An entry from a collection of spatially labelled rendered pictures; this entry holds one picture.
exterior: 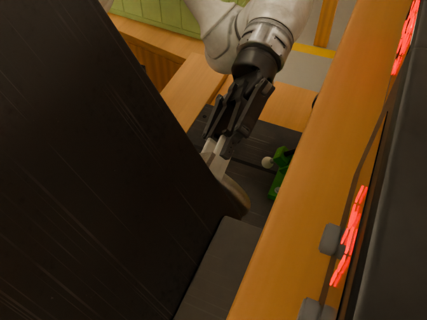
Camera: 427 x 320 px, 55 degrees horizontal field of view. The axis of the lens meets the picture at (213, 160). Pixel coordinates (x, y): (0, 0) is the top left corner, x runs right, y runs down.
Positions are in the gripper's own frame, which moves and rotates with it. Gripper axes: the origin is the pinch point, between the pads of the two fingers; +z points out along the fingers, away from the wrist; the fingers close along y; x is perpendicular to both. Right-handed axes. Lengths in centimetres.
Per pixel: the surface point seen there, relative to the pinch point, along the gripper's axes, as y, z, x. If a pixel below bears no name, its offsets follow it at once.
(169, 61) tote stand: -77, -56, 9
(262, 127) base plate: -28.5, -28.4, 25.3
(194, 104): -43, -29, 11
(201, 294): 13.0, 20.0, -1.6
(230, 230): 11.3, 11.5, 0.1
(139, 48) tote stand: -88, -58, 0
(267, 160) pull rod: -17.5, -15.4, 22.9
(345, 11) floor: -134, -221, 126
